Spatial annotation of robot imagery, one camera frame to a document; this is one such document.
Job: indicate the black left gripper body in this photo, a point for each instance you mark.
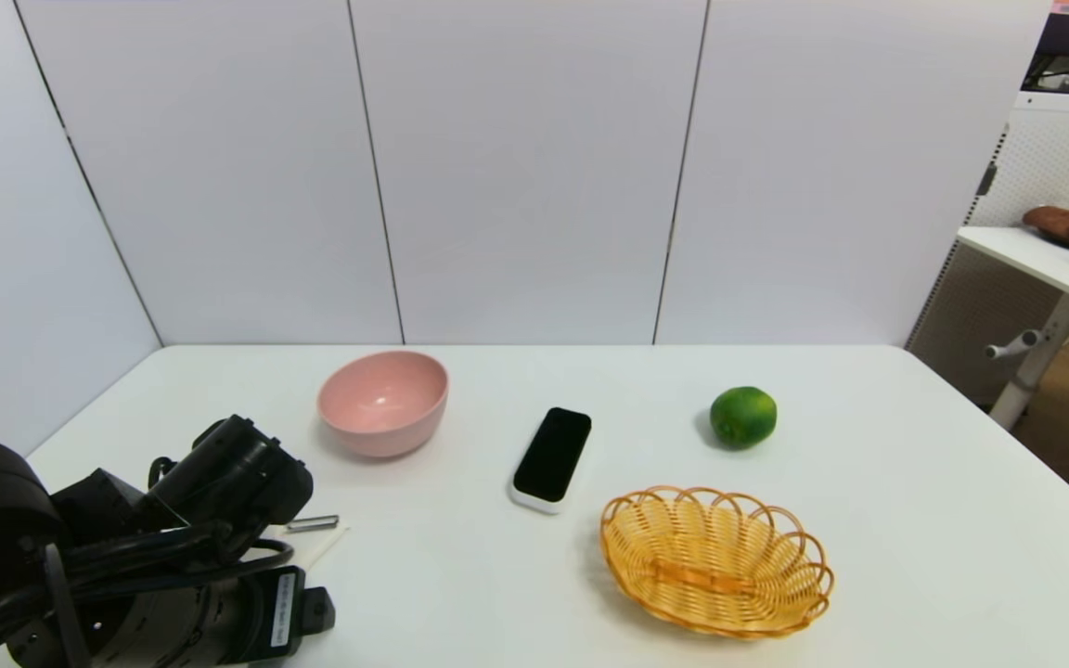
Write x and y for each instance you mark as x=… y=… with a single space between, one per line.
x=286 y=612

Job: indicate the white desk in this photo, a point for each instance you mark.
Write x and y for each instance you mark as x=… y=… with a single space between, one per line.
x=1045 y=269

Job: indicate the pink bowl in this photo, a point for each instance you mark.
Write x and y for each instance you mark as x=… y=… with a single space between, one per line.
x=384 y=408

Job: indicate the white perforated panel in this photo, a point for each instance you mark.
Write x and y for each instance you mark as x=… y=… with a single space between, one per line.
x=1045 y=158

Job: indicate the green lime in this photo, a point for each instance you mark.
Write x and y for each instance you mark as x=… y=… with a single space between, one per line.
x=742 y=417

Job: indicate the brown cloth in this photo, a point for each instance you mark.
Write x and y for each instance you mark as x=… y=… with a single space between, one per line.
x=1059 y=223

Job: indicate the yellow wicker basket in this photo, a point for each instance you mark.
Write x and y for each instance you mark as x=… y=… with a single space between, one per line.
x=715 y=561

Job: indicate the black and white flat device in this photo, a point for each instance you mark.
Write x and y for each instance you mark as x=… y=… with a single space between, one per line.
x=552 y=455

